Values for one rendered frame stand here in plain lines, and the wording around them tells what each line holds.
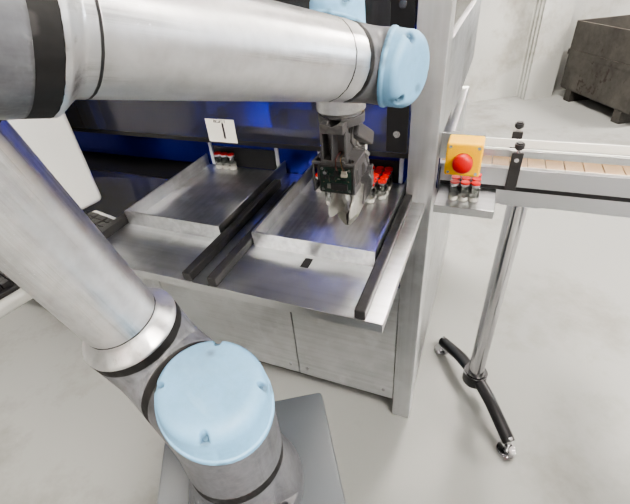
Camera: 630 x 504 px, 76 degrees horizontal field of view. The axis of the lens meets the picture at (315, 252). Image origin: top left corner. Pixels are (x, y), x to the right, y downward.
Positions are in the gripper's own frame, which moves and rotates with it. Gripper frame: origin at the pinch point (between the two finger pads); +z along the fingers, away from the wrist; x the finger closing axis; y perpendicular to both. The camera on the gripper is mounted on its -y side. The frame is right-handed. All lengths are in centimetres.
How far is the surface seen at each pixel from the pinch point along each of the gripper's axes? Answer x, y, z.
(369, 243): 2.8, -4.1, 8.5
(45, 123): -86, -10, -9
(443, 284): 14, -100, 97
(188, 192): -49, -14, 8
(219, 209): -35.9, -8.3, 8.5
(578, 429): 67, -38, 97
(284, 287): -8.4, 13.0, 8.7
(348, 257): 0.5, 2.8, 7.5
